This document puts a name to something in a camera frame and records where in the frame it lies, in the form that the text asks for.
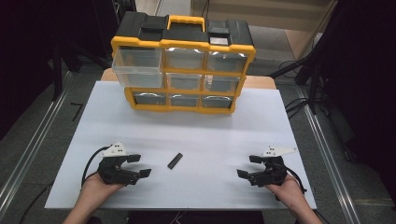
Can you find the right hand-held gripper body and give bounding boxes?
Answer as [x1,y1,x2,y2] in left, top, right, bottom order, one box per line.
[247,146,299,188]

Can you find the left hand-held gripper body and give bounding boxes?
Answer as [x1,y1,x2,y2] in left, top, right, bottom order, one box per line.
[96,142,142,187]

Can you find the small black stick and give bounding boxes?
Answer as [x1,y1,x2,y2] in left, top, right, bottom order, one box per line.
[166,152,184,171]

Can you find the large clear plastic drawer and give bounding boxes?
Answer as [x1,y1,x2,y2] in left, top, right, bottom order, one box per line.
[111,46,165,89]

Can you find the person's right hand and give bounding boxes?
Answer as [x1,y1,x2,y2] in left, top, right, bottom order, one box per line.
[263,173,305,203]

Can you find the person's left hand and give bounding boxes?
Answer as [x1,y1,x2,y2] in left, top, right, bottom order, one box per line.
[80,172,126,202]

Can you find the small clear plastic drawer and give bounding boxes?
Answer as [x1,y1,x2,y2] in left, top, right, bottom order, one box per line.
[165,72,204,91]
[133,91,167,106]
[204,75,241,93]
[164,48,205,70]
[169,93,200,108]
[201,94,234,109]
[206,50,249,74]

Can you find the person's dark clothing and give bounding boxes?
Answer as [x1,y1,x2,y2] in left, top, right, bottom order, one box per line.
[126,210,266,224]

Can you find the black metal stand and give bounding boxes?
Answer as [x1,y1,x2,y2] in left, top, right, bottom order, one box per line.
[268,29,332,116]
[50,38,110,102]

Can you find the yellow black drawer organizer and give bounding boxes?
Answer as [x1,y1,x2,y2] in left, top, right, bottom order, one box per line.
[110,11,257,115]

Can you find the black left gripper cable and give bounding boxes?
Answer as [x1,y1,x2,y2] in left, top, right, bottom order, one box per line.
[80,146,111,189]

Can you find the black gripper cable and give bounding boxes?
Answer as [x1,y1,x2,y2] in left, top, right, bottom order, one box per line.
[80,146,111,189]
[283,165,308,201]

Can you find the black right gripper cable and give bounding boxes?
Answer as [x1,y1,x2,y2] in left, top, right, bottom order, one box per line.
[283,165,308,201]

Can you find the metal floor rail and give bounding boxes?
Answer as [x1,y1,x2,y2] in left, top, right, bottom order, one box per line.
[0,70,75,217]
[294,84,362,224]

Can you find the black floor cables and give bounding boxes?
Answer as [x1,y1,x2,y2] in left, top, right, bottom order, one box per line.
[277,59,313,120]

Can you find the black floor cable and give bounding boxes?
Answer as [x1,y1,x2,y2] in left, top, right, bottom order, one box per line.
[18,181,54,224]

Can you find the thin black hanging cable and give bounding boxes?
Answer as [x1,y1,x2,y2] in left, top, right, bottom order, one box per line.
[201,0,211,19]

